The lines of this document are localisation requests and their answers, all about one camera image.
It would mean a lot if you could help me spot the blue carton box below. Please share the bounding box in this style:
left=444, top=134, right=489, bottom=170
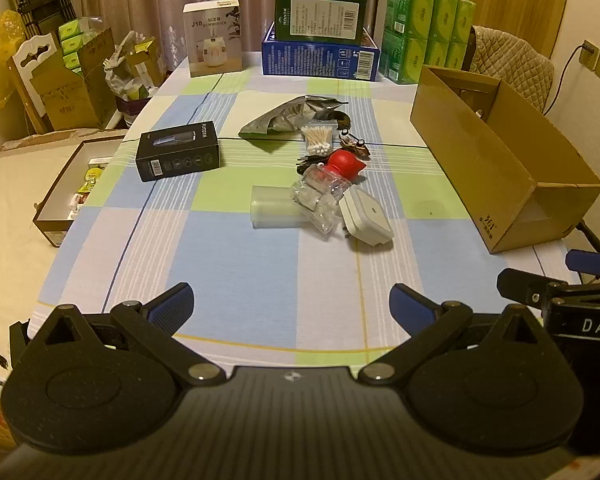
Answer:
left=260, top=22, right=381, bottom=82

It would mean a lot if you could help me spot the green carton box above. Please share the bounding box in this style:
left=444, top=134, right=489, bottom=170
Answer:
left=273, top=0, right=369, bottom=44

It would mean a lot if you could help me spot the wall socket with plug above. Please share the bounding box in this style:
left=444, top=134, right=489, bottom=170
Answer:
left=578, top=39, right=600, bottom=69

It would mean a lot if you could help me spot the small toy car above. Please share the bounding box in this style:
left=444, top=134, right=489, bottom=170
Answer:
left=339, top=130, right=372, bottom=159

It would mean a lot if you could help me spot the black wall cable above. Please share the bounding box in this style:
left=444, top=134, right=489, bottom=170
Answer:
left=542, top=45, right=587, bottom=116

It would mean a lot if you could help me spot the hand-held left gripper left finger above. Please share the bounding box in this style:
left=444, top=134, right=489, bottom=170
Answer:
left=27, top=282, right=226, bottom=388

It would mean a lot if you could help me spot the wooden door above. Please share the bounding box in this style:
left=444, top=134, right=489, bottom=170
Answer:
left=447, top=0, right=577, bottom=57

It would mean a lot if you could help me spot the white plastic bag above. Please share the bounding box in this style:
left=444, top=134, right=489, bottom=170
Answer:
left=103, top=31, right=157, bottom=104

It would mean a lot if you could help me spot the white humidifier box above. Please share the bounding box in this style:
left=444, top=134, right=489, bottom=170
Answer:
left=183, top=0, right=244, bottom=79

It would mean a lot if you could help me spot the clear plastic bag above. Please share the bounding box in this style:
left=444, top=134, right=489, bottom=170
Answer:
left=290, top=164, right=354, bottom=235

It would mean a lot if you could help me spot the red rubber bulb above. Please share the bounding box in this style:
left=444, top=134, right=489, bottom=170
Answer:
left=327, top=148, right=369, bottom=184

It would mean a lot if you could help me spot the white carved chair back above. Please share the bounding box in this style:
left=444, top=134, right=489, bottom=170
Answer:
left=7, top=33, right=62, bottom=134

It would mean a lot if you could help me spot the translucent plastic cup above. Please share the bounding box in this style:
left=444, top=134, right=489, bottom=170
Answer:
left=250, top=184, right=307, bottom=230

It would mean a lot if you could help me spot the bag of cotton swabs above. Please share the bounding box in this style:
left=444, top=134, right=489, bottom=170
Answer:
left=300, top=122, right=339, bottom=157

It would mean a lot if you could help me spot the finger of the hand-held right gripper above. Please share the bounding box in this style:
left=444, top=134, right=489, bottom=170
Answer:
left=564, top=249, right=600, bottom=278
left=496, top=267, right=572, bottom=312

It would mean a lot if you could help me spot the chair with quilted cover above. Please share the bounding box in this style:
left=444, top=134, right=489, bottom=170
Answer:
left=467, top=25, right=556, bottom=117

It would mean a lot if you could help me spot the silver foil bag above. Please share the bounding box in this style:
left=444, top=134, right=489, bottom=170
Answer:
left=238, top=95, right=351, bottom=154

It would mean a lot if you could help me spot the black product box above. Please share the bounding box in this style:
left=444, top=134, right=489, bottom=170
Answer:
left=135, top=123, right=220, bottom=182

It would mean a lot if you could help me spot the stack of green tissue packs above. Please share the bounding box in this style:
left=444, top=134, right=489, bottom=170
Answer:
left=378, top=0, right=477, bottom=86

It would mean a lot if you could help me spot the plaid tablecloth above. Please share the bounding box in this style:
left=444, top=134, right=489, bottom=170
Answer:
left=32, top=65, right=586, bottom=367

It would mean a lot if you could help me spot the small brown cardboard box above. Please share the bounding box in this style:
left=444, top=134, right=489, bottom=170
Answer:
left=125, top=35, right=167, bottom=92

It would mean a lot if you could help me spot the white power adapter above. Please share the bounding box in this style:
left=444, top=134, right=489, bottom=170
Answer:
left=338, top=187, right=395, bottom=251

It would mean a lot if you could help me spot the cardboard box with green packs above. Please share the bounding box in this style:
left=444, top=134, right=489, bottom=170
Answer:
left=30, top=17, right=117, bottom=132

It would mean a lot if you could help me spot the open shoebox with small items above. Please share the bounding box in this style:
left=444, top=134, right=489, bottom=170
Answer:
left=32, top=134, right=129, bottom=249

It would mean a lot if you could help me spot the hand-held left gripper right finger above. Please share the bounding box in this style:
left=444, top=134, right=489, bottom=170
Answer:
left=357, top=282, right=545, bottom=388

